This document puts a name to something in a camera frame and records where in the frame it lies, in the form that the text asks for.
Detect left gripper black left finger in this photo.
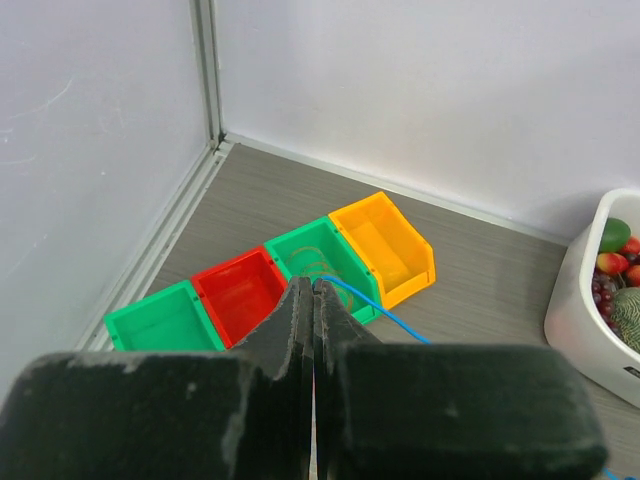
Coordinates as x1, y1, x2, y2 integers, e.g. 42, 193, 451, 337
1, 277, 314, 479

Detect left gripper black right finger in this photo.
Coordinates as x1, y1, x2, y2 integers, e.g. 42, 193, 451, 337
313, 279, 609, 479

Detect green plastic bin at end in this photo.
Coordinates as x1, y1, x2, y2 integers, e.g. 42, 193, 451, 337
104, 280, 225, 352

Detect red plastic bin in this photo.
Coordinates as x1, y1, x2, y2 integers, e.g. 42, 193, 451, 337
191, 246, 287, 348

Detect green plastic bin beside yellow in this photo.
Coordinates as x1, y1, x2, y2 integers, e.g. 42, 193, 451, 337
264, 216, 380, 302

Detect white plastic fruit basket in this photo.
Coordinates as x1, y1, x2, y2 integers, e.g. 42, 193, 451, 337
544, 188, 639, 407

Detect red and yellow peaches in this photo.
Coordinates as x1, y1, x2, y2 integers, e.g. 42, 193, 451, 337
596, 236, 639, 287

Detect green lime fruit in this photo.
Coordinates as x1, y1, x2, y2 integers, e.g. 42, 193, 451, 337
598, 217, 631, 253

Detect aluminium frame post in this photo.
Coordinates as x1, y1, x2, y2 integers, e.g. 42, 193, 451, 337
189, 0, 226, 150

